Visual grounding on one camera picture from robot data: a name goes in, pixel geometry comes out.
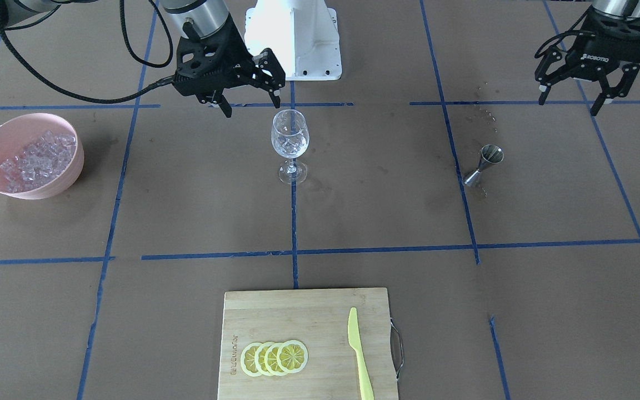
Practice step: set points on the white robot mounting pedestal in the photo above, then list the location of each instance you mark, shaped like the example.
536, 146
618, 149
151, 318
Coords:
303, 35

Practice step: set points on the bamboo cutting board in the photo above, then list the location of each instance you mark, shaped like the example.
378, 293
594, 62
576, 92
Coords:
318, 318

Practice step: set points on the clear wine glass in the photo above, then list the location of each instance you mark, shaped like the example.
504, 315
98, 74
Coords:
290, 139

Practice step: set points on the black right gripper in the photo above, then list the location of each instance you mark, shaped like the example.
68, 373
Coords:
238, 51

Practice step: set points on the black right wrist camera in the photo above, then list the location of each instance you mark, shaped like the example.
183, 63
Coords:
191, 86

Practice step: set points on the steel cocktail jigger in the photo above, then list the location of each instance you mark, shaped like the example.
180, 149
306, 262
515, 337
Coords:
489, 156

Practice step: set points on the yellow plastic knife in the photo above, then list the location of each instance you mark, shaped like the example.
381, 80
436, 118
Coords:
354, 341

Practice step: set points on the pink bowl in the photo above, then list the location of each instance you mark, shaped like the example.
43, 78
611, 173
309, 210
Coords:
22, 130

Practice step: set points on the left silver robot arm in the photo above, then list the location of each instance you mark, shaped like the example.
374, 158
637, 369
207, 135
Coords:
564, 40

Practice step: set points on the lemon slice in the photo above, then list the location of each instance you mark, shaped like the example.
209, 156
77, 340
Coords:
259, 358
292, 356
271, 360
248, 360

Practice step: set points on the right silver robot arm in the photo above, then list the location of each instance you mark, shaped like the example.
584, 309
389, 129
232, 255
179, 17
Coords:
207, 15

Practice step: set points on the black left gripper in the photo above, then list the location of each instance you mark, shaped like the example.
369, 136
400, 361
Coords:
609, 54

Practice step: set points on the clear ice cubes pile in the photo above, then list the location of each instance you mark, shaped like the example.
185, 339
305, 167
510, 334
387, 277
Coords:
39, 162

